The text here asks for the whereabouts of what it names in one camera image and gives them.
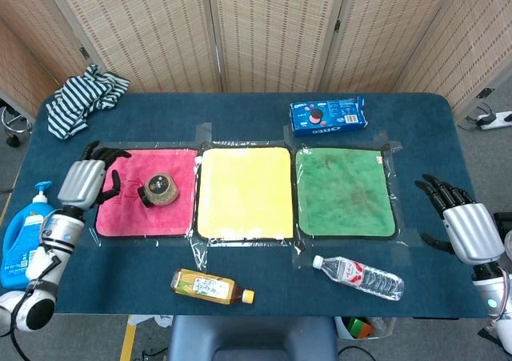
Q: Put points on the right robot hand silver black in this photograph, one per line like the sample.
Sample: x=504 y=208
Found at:
x=472 y=233

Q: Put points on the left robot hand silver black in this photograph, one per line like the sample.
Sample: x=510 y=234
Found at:
x=82 y=183

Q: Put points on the clear plastic jar black lid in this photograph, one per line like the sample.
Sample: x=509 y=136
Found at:
x=160 y=189

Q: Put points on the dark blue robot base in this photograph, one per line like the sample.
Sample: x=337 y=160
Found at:
x=252 y=339

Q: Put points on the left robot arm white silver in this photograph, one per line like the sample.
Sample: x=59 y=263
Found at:
x=56 y=241

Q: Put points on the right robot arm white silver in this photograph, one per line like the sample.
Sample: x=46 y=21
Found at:
x=492 y=293

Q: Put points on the pink cloth mat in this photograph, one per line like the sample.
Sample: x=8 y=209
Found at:
x=152 y=221

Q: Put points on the green cloth mat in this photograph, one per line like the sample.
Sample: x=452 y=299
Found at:
x=344 y=193

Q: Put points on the yellow cloth mat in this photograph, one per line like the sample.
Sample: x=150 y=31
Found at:
x=244 y=193

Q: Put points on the striped green white cloth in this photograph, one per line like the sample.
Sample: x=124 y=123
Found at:
x=80 y=101

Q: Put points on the blue detergent pump bottle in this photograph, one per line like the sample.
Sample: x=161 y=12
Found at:
x=20 y=245

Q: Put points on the chrome stool base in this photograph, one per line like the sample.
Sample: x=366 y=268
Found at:
x=14 y=127

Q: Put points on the white power strip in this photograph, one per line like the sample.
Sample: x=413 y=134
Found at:
x=496 y=120

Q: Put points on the clear water bottle red label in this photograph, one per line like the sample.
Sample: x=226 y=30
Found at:
x=360 y=277

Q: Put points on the plastic bag with colourful items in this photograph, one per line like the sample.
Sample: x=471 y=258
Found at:
x=362 y=328

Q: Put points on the corn tea bottle yellow cap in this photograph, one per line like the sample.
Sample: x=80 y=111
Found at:
x=208 y=287

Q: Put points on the blue Oreo cookie box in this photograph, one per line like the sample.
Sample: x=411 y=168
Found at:
x=328 y=117

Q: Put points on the bamboo folding screen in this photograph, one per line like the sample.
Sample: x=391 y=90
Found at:
x=256 y=33

